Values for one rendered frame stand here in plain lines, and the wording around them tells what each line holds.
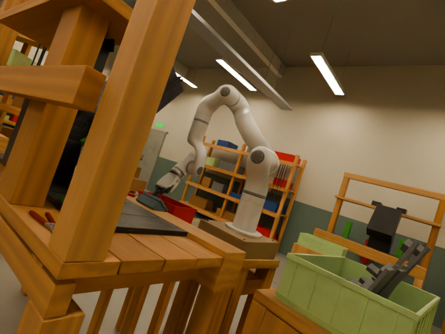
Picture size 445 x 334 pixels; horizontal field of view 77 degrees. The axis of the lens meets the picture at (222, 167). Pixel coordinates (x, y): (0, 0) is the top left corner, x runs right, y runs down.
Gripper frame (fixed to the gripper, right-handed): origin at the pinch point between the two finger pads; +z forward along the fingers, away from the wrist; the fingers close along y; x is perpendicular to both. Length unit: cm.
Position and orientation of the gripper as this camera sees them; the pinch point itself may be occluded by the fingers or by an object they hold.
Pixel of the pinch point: (155, 195)
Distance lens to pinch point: 152.3
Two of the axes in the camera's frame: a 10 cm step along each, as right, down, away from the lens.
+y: -7.5, -2.2, 6.2
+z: -5.9, 6.4, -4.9
